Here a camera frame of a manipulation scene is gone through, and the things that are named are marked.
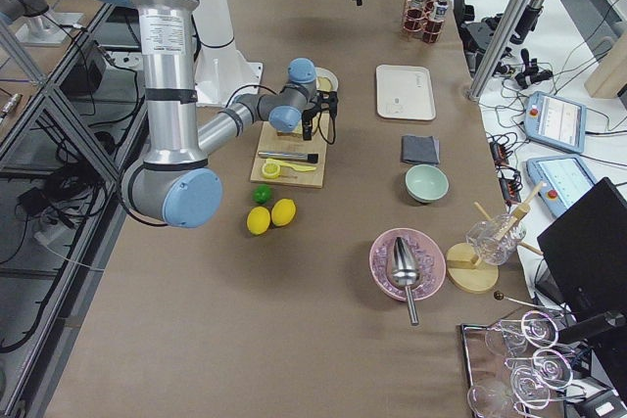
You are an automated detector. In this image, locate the plain bread slice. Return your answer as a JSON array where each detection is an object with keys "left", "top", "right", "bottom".
[{"left": 275, "top": 126, "right": 303, "bottom": 138}]

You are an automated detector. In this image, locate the white round plate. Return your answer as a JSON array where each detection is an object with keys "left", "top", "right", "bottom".
[{"left": 315, "top": 67, "right": 339, "bottom": 92}]

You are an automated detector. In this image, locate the cream rabbit serving tray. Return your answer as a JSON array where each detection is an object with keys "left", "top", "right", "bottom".
[{"left": 375, "top": 65, "right": 436, "bottom": 121}]

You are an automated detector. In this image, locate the tray of glassware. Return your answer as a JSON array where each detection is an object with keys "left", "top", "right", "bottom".
[{"left": 459, "top": 310, "right": 587, "bottom": 417}]

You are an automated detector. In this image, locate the steel muddler black tip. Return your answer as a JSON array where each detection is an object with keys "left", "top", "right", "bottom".
[{"left": 258, "top": 151, "right": 319, "bottom": 163}]

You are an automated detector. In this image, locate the wooden cutting board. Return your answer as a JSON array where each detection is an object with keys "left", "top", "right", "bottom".
[{"left": 250, "top": 117, "right": 329, "bottom": 189}]

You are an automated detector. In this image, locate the half lemon slice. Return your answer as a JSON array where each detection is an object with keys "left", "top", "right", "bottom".
[{"left": 261, "top": 162, "right": 281, "bottom": 179}]

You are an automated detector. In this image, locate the tea bottle right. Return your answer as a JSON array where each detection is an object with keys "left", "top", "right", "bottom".
[{"left": 406, "top": 0, "right": 426, "bottom": 31}]

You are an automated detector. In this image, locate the green lime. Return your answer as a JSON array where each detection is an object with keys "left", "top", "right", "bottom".
[{"left": 253, "top": 184, "right": 272, "bottom": 205}]

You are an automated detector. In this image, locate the tea bottle front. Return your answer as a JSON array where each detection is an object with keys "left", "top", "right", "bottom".
[{"left": 421, "top": 0, "right": 449, "bottom": 44}]

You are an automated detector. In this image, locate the yellow lemon upper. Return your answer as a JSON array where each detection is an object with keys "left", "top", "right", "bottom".
[{"left": 270, "top": 198, "right": 297, "bottom": 227}]

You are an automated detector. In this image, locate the yellow lemon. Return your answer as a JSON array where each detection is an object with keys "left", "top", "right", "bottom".
[
  {"left": 270, "top": 198, "right": 297, "bottom": 227},
  {"left": 246, "top": 206, "right": 271, "bottom": 236}
]

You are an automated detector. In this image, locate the folded grey cloth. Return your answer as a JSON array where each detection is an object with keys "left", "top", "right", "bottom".
[{"left": 401, "top": 134, "right": 440, "bottom": 164}]

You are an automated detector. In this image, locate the yellow lemon lower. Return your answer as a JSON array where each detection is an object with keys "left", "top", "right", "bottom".
[{"left": 246, "top": 206, "right": 271, "bottom": 236}]

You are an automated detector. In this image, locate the pale green bowl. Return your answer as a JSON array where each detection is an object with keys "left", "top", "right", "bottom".
[{"left": 405, "top": 164, "right": 450, "bottom": 204}]

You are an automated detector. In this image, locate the steel ice scoop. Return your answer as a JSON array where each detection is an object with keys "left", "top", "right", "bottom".
[{"left": 386, "top": 236, "right": 420, "bottom": 326}]

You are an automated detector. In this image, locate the pink bowl with ice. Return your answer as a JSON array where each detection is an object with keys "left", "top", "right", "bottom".
[{"left": 369, "top": 228, "right": 446, "bottom": 302}]

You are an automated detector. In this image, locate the glass mug on stand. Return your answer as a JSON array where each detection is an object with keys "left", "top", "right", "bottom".
[{"left": 465, "top": 213, "right": 526, "bottom": 265}]

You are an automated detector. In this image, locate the teach pendant upper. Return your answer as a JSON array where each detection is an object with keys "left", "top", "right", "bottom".
[{"left": 523, "top": 92, "right": 587, "bottom": 154}]

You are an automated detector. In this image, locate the teach pendant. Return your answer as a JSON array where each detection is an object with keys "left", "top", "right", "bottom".
[
  {"left": 525, "top": 155, "right": 598, "bottom": 217},
  {"left": 523, "top": 92, "right": 587, "bottom": 154}
]

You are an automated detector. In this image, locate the teach pendant lower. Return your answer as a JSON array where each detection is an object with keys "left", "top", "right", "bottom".
[{"left": 525, "top": 155, "right": 598, "bottom": 217}]

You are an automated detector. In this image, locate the black laptop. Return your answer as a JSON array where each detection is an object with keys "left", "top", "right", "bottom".
[{"left": 538, "top": 177, "right": 626, "bottom": 318}]

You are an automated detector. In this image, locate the copper wire bottle rack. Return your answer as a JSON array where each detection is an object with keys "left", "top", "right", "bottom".
[{"left": 402, "top": 0, "right": 449, "bottom": 44}]

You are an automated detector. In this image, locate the aluminium frame post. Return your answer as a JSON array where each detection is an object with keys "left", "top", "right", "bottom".
[{"left": 467, "top": 0, "right": 529, "bottom": 102}]

